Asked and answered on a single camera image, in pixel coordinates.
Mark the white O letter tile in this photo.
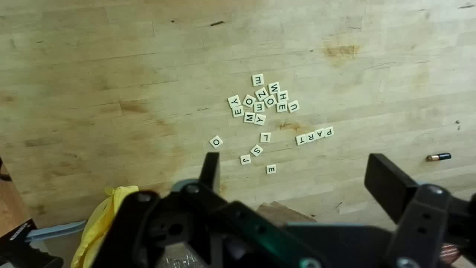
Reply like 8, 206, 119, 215
210, 135, 223, 148

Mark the white T letter tile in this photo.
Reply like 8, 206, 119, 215
295, 134, 307, 145

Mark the white top E tile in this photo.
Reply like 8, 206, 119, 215
252, 72, 265, 86

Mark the white S letter tile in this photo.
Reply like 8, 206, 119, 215
250, 144, 264, 156

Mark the white Z letter tile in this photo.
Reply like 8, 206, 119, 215
255, 87, 269, 99

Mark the white Y letter tile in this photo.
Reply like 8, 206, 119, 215
253, 113, 266, 125

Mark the white left Y tile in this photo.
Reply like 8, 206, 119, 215
228, 95, 241, 108

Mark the white H letter tile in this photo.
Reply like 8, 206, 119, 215
277, 90, 289, 101

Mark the white E letter tile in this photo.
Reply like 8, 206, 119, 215
275, 101, 287, 113

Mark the white W letter tile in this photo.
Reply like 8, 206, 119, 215
268, 81, 281, 93

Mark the white P letter tile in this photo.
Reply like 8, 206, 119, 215
323, 126, 335, 136

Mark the white lowest letter tile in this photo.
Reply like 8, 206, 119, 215
265, 163, 277, 174

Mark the white A letter tile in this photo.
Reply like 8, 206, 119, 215
314, 128, 326, 139

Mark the small black brass cylinder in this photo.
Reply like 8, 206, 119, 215
426, 151, 452, 162

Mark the white U letter tile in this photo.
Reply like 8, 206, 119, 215
287, 99, 301, 113

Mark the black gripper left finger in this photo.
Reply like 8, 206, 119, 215
200, 151, 220, 190

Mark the yellow cloth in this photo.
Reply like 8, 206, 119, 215
70, 186, 140, 268

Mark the white J letter tile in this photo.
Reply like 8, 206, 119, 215
240, 154, 252, 165

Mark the white L letter tile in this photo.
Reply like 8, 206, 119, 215
259, 132, 272, 142

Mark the white R letter tile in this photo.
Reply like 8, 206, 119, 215
305, 131, 317, 142

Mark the white M letter tile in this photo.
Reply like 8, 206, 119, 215
243, 111, 255, 123

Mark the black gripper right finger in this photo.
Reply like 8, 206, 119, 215
365, 153, 420, 223

